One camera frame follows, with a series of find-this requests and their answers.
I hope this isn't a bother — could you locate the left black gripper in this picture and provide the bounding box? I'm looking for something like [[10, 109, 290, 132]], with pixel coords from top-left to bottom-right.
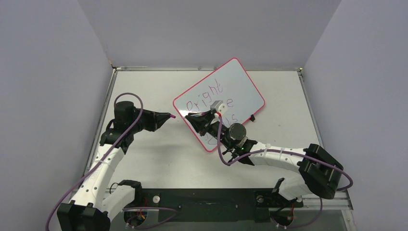
[[129, 108, 170, 134]]

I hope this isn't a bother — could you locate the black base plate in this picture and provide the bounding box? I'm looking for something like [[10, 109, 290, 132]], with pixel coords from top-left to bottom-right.
[[122, 188, 304, 226]]

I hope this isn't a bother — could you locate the purple whiteboard marker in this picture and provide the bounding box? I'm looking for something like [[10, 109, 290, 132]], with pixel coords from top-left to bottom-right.
[[184, 112, 207, 119]]

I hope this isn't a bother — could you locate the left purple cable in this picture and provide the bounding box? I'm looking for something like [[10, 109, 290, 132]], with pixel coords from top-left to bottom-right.
[[45, 92, 178, 231]]

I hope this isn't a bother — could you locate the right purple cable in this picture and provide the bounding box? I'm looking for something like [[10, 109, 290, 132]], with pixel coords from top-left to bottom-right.
[[216, 113, 354, 230]]

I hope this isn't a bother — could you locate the purple cable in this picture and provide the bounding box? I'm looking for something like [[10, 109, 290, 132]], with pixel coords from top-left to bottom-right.
[[45, 92, 178, 231], [216, 113, 354, 230]]

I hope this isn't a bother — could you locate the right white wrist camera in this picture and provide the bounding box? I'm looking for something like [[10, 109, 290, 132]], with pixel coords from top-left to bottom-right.
[[210, 100, 228, 116]]

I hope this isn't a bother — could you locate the aluminium front rail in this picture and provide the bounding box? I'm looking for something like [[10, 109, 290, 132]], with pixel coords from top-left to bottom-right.
[[65, 191, 354, 212]]

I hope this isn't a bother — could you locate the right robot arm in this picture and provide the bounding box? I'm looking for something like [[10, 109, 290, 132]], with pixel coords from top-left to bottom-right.
[[185, 111, 344, 205]]

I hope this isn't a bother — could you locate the pink-framed whiteboard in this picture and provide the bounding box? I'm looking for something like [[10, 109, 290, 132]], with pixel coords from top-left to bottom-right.
[[172, 57, 266, 153]]

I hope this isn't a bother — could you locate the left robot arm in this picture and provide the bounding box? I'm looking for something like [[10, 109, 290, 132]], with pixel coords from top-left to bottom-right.
[[57, 101, 175, 231]]

